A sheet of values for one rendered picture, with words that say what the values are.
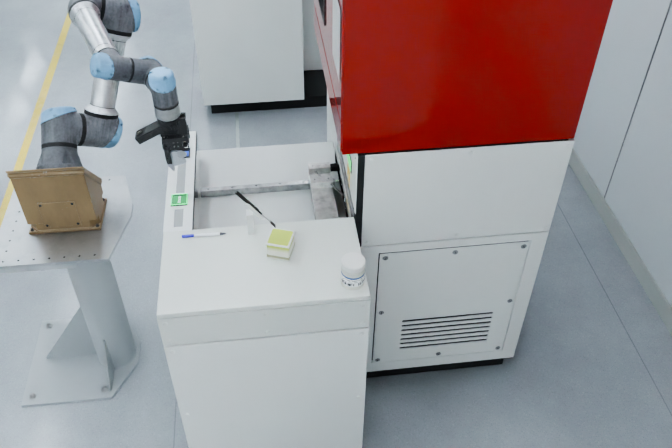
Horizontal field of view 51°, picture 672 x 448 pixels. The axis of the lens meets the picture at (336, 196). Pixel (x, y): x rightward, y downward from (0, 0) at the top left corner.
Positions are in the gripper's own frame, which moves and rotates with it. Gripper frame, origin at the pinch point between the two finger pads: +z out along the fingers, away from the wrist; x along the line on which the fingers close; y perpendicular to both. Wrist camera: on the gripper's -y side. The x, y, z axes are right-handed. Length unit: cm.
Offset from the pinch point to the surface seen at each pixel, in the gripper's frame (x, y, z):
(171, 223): -11.1, -1.4, 14.7
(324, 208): -1, 50, 23
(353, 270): -47, 53, 5
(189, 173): 14.3, 3.6, 14.7
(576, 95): -15, 125, -28
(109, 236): 0.0, -25.3, 28.7
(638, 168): 58, 207, 66
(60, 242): -1, -42, 29
